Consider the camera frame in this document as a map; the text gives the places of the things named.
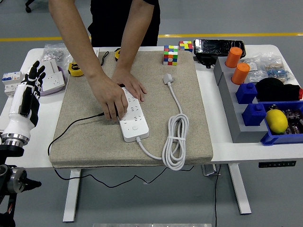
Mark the person's right hand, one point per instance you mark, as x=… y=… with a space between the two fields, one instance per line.
x=110 y=97

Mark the person's left hand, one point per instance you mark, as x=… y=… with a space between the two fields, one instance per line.
x=131 y=82

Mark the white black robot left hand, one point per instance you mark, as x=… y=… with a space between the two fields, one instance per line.
x=17 y=118

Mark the black plug adapter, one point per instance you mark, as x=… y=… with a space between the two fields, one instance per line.
x=116 y=111

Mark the white power strip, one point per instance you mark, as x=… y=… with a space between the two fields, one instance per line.
x=135 y=128

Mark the person's right forearm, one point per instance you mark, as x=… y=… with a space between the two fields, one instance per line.
x=73 y=35

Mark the person's left forearm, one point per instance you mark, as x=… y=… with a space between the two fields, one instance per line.
x=136 y=28

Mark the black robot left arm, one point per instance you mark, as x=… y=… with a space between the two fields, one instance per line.
x=11 y=184

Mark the small yellow object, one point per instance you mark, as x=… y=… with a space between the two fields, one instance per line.
x=117 y=55

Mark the grey-brown mat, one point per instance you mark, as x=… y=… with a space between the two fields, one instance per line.
x=154 y=106

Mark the white circuit breaker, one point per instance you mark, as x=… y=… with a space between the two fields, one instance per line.
x=10 y=80

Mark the purple plate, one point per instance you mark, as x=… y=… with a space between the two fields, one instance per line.
x=53 y=92

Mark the yellow tape measure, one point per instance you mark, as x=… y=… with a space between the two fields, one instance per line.
x=74 y=70

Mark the large colourful puzzle cube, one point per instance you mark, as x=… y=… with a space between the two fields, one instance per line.
x=170 y=55

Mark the white socket back panel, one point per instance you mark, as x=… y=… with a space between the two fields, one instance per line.
x=50 y=67

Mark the person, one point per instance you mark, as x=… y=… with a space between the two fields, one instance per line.
x=118 y=21

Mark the small colourful puzzle cube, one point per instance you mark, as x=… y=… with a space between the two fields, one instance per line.
x=185 y=46

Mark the plastic bag of metal parts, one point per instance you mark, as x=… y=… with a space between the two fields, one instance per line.
x=53 y=53

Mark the white table leg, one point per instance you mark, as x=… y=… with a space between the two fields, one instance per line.
x=72 y=194
x=240 y=189

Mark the black glossy phone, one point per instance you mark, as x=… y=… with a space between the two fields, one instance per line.
x=219 y=47

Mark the orange cylinder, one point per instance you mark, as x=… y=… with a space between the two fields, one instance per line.
x=240 y=73
x=233 y=56

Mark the black office chair base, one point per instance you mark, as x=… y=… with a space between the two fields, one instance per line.
x=28 y=7

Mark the grey stepped block base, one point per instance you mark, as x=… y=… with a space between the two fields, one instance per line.
x=236 y=127

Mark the blue square block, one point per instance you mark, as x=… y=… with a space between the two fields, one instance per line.
x=246 y=93
x=253 y=114

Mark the clear bag of small parts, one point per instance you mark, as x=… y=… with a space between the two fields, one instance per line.
x=254 y=71

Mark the black cloth with red patch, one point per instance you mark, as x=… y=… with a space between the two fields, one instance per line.
x=272 y=88

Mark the plastic bag of clips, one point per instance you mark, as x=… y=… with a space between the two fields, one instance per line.
x=279 y=69

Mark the yellow lemon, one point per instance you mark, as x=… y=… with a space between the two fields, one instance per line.
x=276 y=121

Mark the blue plastic bin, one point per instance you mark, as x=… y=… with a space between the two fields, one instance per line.
x=272 y=139

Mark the black table control panel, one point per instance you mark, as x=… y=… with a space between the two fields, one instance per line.
x=277 y=164

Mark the white flat switch plate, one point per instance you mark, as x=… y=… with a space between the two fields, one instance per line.
x=98 y=52

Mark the white wall socket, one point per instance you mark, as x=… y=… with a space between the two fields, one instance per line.
x=54 y=82

